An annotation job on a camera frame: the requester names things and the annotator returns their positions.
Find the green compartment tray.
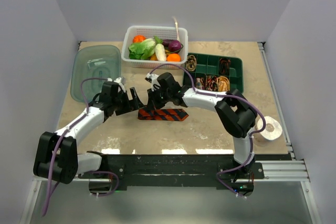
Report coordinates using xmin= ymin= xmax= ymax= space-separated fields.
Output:
xmin=183 ymin=53 xmax=244 ymax=92

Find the white radish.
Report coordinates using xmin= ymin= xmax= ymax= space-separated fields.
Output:
xmin=155 ymin=44 xmax=166 ymax=61

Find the brown patterned rolled tie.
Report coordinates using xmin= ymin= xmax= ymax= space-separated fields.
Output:
xmin=185 ymin=55 xmax=197 ymax=71

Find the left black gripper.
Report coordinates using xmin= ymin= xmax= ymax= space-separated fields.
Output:
xmin=112 ymin=88 xmax=143 ymax=116

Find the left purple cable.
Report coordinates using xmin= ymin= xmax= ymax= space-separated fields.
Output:
xmin=41 ymin=77 xmax=120 ymax=217

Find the garlic stalk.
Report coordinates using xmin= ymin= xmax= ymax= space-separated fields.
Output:
xmin=172 ymin=16 xmax=180 ymax=41

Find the purple cable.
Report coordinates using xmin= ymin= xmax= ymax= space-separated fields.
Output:
xmin=145 ymin=63 xmax=267 ymax=200
xmin=41 ymin=77 xmax=120 ymax=217

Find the purple onion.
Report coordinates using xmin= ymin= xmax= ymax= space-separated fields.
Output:
xmin=168 ymin=40 xmax=182 ymax=52

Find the colourful rolled tie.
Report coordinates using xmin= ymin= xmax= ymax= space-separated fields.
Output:
xmin=195 ymin=78 xmax=205 ymax=90

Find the orange pepper back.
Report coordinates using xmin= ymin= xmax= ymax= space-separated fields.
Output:
xmin=133 ymin=35 xmax=146 ymax=43

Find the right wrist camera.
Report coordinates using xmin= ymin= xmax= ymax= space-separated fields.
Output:
xmin=145 ymin=73 xmax=161 ymax=91

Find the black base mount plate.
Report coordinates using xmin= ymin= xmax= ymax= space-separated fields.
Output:
xmin=80 ymin=154 xmax=265 ymax=193

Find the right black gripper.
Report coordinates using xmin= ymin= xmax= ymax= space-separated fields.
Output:
xmin=146 ymin=86 xmax=172 ymax=111

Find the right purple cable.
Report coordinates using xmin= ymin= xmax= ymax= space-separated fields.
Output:
xmin=145 ymin=63 xmax=267 ymax=200

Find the red patterned rolled tie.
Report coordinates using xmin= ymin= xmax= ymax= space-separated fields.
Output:
xmin=204 ymin=76 xmax=218 ymax=92

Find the orange fruit front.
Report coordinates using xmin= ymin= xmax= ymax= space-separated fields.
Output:
xmin=166 ymin=54 xmax=181 ymax=62

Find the white perforated basket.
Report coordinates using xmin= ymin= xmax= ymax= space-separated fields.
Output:
xmin=121 ymin=26 xmax=188 ymax=68

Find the orange navy striped tie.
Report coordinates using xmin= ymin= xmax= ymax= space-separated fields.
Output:
xmin=138 ymin=109 xmax=188 ymax=122

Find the green lettuce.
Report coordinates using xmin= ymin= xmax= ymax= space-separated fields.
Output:
xmin=128 ymin=38 xmax=156 ymax=60

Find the black orange rolled tie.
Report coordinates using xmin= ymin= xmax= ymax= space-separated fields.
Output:
xmin=218 ymin=58 xmax=231 ymax=76

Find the gold rolled tie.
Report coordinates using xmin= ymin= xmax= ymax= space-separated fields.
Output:
xmin=217 ymin=76 xmax=230 ymax=92

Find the paper tape roll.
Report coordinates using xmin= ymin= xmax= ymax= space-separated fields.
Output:
xmin=254 ymin=116 xmax=282 ymax=144

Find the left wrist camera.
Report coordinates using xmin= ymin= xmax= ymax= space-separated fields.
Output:
xmin=107 ymin=77 xmax=126 ymax=92

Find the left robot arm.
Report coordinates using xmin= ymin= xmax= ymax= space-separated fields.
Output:
xmin=33 ymin=78 xmax=144 ymax=184

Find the clear teal plastic container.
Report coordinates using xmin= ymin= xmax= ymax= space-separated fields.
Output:
xmin=70 ymin=45 xmax=121 ymax=102

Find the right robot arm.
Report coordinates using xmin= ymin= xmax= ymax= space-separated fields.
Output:
xmin=145 ymin=72 xmax=257 ymax=178

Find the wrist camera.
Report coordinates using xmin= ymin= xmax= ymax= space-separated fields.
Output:
xmin=107 ymin=77 xmax=126 ymax=92
xmin=145 ymin=73 xmax=161 ymax=91

